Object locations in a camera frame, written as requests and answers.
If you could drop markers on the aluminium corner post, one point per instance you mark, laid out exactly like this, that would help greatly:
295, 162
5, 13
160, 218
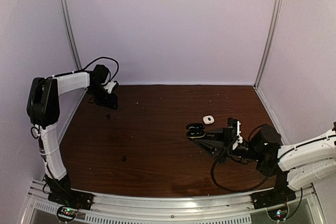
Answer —
70, 34
269, 40

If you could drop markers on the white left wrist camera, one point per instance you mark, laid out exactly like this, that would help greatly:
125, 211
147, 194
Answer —
111, 86

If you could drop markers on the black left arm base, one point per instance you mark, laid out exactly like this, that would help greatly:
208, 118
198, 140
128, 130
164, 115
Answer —
70, 201

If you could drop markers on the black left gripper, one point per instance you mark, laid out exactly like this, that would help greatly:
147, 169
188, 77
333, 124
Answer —
110, 103

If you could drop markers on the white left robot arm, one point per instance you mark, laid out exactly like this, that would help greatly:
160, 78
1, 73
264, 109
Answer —
43, 110

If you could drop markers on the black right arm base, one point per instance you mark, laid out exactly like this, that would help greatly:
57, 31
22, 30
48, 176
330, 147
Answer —
275, 200

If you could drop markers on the black round cap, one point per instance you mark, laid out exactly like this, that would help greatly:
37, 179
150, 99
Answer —
195, 131

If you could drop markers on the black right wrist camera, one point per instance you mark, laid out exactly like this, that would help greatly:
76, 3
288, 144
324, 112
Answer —
233, 126

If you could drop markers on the right aluminium corner post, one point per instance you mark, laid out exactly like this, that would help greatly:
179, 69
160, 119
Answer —
269, 40

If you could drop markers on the aluminium front table rail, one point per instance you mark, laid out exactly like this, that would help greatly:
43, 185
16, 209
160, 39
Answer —
238, 208

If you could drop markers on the left aluminium corner post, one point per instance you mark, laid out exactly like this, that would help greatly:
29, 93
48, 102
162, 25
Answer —
70, 34

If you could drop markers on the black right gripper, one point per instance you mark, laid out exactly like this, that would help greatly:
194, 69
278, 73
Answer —
220, 147

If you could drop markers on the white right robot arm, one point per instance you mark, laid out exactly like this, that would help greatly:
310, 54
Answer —
300, 164

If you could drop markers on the white earbud charging case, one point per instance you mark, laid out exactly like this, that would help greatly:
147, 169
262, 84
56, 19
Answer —
209, 119

